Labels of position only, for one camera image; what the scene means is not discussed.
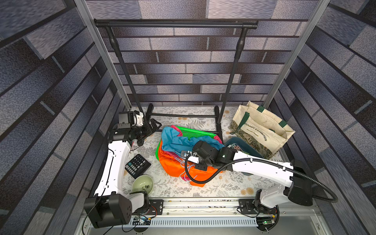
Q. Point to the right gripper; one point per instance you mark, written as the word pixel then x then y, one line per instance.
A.
pixel 201 164

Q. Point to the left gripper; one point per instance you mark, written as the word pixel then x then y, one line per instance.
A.
pixel 149 130

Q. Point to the blue t-shirt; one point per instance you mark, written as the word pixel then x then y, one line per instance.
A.
pixel 173 142

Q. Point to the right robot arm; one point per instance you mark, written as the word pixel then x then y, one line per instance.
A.
pixel 293 184

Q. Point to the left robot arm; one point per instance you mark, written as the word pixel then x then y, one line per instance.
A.
pixel 114 164

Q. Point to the pink garment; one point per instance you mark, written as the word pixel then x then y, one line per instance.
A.
pixel 176 129

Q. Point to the green plastic laundry basket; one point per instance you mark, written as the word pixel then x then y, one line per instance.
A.
pixel 194 132

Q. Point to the black calculator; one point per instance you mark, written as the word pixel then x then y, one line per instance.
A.
pixel 137 166

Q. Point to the orange garment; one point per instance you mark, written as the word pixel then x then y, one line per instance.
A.
pixel 174 166

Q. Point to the teal clothespin tray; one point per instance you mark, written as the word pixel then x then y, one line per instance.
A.
pixel 237 149

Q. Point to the green ceramic bowl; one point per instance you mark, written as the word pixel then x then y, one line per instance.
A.
pixel 143 183

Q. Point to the black clothes rack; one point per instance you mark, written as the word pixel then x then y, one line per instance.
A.
pixel 108 25

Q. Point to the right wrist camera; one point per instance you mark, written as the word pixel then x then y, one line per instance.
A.
pixel 191 156

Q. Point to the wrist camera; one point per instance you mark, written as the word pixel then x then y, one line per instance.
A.
pixel 191 156
pixel 130 119

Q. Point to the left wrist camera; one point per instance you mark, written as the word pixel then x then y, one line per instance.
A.
pixel 130 119

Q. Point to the cream tote bag green handles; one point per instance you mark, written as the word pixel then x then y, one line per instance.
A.
pixel 264 131

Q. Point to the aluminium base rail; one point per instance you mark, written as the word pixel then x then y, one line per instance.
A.
pixel 209 213

